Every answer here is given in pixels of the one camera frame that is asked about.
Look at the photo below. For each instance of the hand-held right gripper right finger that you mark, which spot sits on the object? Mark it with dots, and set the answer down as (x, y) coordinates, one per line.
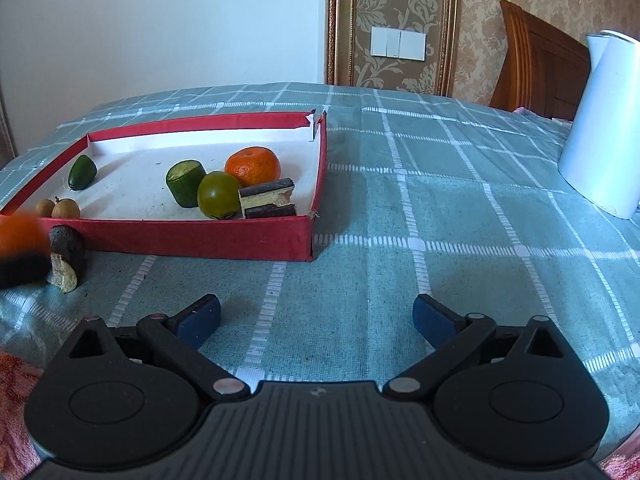
(435, 321)

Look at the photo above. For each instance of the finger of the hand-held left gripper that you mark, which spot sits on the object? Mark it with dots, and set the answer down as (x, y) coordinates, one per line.
(22, 270)

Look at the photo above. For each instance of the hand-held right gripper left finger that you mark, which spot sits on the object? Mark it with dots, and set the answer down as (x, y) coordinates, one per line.
(200, 321)

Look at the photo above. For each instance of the large orange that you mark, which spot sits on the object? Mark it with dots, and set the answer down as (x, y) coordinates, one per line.
(20, 235)

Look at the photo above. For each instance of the long dark sugarcane piece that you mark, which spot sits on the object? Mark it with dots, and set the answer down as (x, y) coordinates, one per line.
(67, 255)

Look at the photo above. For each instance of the brown longan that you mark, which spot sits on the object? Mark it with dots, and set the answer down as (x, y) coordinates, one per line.
(66, 209)
(45, 208)

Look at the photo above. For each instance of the red cardboard box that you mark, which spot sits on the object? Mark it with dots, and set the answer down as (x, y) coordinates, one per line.
(200, 245)

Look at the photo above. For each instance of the green persimmon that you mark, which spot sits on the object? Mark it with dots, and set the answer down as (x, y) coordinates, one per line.
(218, 195)

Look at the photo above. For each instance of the green cucumber piece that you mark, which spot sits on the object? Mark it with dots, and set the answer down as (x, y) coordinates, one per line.
(182, 185)

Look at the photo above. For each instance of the short split sugarcane piece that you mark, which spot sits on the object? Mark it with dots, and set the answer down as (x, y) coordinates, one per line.
(267, 199)

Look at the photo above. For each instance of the dark green oval fruit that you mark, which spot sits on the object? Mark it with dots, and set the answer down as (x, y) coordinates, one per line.
(82, 172)

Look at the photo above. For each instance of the teal checked bedsheet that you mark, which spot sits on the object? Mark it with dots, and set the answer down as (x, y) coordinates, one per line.
(450, 200)

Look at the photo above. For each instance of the pink towel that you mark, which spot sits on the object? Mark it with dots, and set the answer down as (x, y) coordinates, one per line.
(15, 400)

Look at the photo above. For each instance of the small orange tangerine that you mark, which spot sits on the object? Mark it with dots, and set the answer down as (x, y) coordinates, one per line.
(252, 162)

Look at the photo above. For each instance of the pink cloth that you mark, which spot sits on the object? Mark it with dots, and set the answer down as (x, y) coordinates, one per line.
(522, 110)

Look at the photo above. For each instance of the white electric kettle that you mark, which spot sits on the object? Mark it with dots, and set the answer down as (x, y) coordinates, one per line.
(600, 125)

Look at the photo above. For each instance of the brown wooden headboard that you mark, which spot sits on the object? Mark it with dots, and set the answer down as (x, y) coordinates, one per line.
(540, 60)

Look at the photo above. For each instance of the white wall switch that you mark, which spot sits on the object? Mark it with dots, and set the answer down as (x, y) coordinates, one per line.
(398, 43)

